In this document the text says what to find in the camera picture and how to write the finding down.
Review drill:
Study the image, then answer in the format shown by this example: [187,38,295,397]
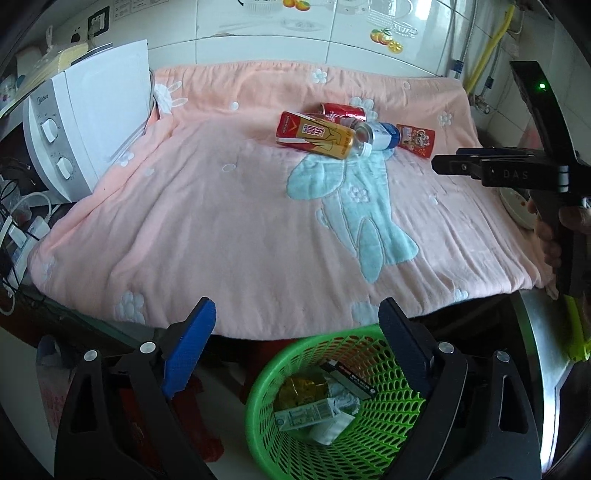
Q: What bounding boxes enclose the red print plastic bag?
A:
[37,337,81,430]

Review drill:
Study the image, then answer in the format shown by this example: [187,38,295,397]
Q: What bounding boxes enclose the gold foil wrapper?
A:
[277,376,328,409]

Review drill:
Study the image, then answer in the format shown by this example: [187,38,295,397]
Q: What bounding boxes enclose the steel pipe with valve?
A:
[475,28,525,116]

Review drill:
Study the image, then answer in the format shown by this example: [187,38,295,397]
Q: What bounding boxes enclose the white microwave oven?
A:
[22,39,153,203]

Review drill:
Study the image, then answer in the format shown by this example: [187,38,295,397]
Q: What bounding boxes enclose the white teapot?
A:
[0,74,21,109]

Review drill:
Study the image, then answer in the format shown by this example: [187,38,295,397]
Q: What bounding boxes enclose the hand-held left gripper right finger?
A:
[378,296,542,480]

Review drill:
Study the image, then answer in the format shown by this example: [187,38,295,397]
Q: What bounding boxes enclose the white green milk carton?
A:
[274,399,340,432]

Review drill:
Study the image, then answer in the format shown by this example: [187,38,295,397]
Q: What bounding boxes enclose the black wall socket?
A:
[88,7,110,35]

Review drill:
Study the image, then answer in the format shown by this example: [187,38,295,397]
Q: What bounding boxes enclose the black small box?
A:
[321,360,377,400]

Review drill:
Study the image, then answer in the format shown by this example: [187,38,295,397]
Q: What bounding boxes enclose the white wall label sticker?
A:
[113,0,155,14]

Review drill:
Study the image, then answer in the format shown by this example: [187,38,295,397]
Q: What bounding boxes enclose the red printed cup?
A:
[396,124,436,159]

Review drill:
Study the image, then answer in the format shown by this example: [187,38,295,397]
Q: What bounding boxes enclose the white ceramic bowl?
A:
[499,187,539,229]

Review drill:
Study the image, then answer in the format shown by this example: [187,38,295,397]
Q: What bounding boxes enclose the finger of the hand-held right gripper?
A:
[431,154,483,180]
[455,146,509,158]

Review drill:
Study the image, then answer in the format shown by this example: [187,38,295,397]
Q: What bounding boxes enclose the white paper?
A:
[325,376,361,414]

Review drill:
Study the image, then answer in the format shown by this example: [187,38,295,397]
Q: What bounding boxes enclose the red yellow label drink bottle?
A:
[276,111,374,161]

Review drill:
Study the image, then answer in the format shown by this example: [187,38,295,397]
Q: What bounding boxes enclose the green mesh wastebasket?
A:
[245,324,426,480]

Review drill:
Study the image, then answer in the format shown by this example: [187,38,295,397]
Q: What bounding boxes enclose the white power strip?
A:
[0,217,51,287]

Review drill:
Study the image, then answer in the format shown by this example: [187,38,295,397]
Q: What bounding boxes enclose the person's right hand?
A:
[529,198,591,274]

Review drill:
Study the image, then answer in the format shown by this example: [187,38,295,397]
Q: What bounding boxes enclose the yellow gas hose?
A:
[466,4,517,95]

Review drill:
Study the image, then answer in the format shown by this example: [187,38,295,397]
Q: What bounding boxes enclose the red cola can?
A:
[321,102,368,123]

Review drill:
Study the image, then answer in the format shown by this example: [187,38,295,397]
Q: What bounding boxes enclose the braided metal hose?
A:
[450,0,478,79]

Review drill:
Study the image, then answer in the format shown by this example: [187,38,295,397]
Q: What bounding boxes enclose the green plastic dish rack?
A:
[561,295,591,363]

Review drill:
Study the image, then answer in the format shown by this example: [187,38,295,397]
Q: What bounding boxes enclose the stainless steel pot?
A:
[510,291,591,472]

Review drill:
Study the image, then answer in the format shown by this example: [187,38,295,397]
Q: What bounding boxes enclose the yellow folded cloth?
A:
[18,41,114,90]

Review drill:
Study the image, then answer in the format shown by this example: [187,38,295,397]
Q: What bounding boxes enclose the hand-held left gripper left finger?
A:
[54,296,217,480]

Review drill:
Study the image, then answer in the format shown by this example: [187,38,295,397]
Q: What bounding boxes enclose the red plastic stool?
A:
[117,339,296,462]

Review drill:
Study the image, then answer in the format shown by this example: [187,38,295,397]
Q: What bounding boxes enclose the blue and white can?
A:
[353,121,402,152]

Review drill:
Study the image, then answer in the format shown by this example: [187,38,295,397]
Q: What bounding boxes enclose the pink flower print blanket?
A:
[28,62,561,340]

